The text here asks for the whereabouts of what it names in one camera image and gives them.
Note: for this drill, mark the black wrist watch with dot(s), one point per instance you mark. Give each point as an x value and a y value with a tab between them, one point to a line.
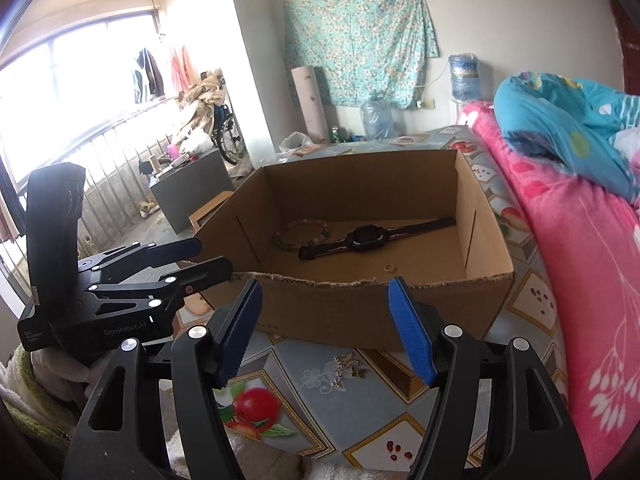
367	236

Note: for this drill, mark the grey cabinet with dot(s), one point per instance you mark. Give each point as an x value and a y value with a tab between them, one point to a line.
195	185

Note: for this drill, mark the hanging dark jacket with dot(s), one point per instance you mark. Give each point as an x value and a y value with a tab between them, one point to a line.
150	72

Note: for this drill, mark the torn cardboard box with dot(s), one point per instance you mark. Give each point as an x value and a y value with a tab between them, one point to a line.
380	310

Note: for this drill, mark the wheelchair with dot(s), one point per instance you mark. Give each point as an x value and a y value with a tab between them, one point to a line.
229	135

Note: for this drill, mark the beige cardboard tube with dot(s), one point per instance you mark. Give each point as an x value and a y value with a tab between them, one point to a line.
310	105

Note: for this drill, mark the small gold butterfly charm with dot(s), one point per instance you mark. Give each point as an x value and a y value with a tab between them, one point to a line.
359	373

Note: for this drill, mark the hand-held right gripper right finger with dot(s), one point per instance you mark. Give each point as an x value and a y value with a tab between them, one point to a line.
412	337

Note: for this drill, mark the green can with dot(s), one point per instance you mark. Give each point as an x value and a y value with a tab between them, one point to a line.
335	135

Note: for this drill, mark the teal floral wall cloth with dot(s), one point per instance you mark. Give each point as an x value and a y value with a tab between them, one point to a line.
360	40

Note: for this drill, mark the beige cloth pile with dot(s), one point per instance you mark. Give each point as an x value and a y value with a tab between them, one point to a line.
200	100

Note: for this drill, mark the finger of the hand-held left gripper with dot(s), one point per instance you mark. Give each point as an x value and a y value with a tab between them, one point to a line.
205	272
170	252

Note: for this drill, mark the white plastic bag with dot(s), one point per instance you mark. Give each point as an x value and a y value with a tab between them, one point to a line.
294	142

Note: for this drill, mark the blue patterned quilt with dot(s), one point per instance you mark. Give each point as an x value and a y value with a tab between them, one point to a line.
560	120

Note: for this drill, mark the clear empty water jug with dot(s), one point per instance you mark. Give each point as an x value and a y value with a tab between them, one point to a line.
377	117

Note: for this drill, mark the pink blanket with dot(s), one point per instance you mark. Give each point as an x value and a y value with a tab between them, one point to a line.
575	260

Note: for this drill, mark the hanging pink garment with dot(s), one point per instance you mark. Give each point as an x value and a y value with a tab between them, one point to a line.
181	67

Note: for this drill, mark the metal balcony railing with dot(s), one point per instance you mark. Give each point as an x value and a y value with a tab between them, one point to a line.
115	160

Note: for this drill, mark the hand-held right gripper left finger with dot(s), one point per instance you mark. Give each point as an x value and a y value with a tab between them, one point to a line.
240	337

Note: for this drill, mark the green edged cream towel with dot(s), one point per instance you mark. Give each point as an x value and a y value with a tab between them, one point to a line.
25	400

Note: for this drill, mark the dark red door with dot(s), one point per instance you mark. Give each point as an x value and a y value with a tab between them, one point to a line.
627	45

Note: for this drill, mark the blue water jug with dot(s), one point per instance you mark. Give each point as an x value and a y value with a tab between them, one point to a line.
465	77

